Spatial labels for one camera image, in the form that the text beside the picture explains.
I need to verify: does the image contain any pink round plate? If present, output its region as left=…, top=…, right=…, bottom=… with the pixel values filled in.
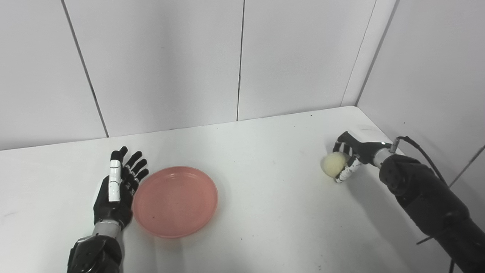
left=132, top=166, right=219, bottom=239

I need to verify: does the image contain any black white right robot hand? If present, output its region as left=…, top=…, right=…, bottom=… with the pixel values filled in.
left=332, top=131, right=391, bottom=184

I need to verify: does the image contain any cream steamed bun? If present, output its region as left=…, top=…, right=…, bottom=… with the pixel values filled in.
left=321, top=152, right=349, bottom=179

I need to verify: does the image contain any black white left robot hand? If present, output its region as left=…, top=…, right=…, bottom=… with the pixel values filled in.
left=93, top=146, right=150, bottom=230

